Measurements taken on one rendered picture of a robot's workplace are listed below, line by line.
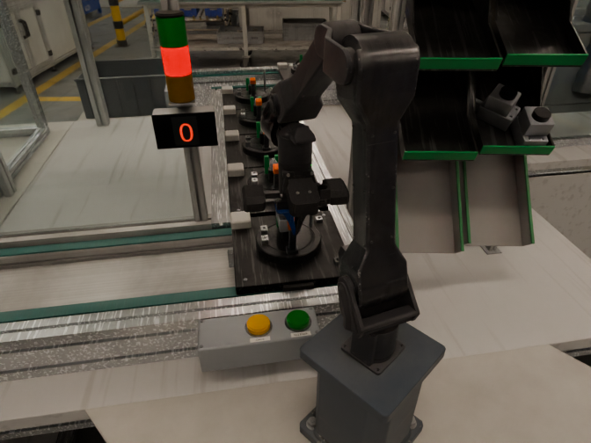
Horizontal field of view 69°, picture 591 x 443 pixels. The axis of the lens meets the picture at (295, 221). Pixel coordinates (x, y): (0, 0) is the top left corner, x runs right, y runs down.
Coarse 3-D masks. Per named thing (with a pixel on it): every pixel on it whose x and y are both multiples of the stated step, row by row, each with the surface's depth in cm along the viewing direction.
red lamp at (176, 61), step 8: (168, 48) 77; (176, 48) 77; (184, 48) 78; (168, 56) 78; (176, 56) 78; (184, 56) 78; (168, 64) 79; (176, 64) 78; (184, 64) 79; (168, 72) 80; (176, 72) 79; (184, 72) 80
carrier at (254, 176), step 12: (264, 156) 114; (276, 156) 114; (228, 168) 119; (240, 168) 119; (252, 168) 123; (264, 168) 123; (228, 180) 118; (240, 180) 117; (252, 180) 110; (264, 180) 113; (240, 192) 112; (240, 204) 107; (252, 216) 104
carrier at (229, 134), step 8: (232, 136) 139; (240, 136) 142; (248, 136) 133; (256, 136) 137; (232, 144) 137; (240, 144) 137; (248, 144) 130; (256, 144) 132; (272, 144) 132; (232, 152) 132; (240, 152) 132; (248, 152) 130; (256, 152) 128; (264, 152) 128; (272, 152) 128; (232, 160) 128; (240, 160) 128; (248, 160) 128; (256, 160) 128; (248, 168) 124
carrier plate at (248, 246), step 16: (256, 224) 100; (320, 224) 100; (240, 240) 95; (336, 240) 95; (240, 256) 90; (256, 256) 90; (320, 256) 90; (336, 256) 90; (240, 272) 86; (256, 272) 86; (272, 272) 86; (288, 272) 86; (304, 272) 86; (320, 272) 86; (336, 272) 86; (240, 288) 83; (256, 288) 83; (272, 288) 84
